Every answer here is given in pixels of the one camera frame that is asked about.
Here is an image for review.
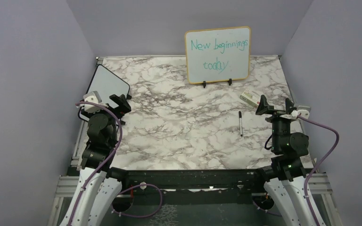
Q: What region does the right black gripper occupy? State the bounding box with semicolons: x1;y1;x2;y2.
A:
256;94;295;151

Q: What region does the black framed whiteboard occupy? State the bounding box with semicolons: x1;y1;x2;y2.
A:
86;65;130;108

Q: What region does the black white marker pen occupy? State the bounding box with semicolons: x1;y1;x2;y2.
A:
238;111;243;137

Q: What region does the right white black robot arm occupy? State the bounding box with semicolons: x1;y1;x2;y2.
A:
253;95;325;226

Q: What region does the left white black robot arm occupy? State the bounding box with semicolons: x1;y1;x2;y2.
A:
60;91;131;226

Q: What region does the yellow framed whiteboard with writing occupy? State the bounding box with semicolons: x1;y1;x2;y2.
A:
184;26;251;84

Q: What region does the white green eraser box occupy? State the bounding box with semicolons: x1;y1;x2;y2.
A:
239;89;260;108

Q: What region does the black yellow-board stand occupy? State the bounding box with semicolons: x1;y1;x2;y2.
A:
202;79;233;88

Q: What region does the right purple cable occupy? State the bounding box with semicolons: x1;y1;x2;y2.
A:
252;114;340;226

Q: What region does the purple cable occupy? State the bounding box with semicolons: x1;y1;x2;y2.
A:
252;114;340;226
66;100;164;226

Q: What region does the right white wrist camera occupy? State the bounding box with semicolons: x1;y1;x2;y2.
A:
291;106;311;119

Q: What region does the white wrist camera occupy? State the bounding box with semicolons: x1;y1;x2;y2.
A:
291;106;311;119
83;91;102;113

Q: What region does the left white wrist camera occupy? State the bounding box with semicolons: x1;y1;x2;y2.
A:
83;91;102;113

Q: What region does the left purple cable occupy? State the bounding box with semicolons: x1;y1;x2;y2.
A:
66;100;164;226

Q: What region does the black aluminium base frame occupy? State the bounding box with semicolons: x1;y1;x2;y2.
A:
48;168;341;226

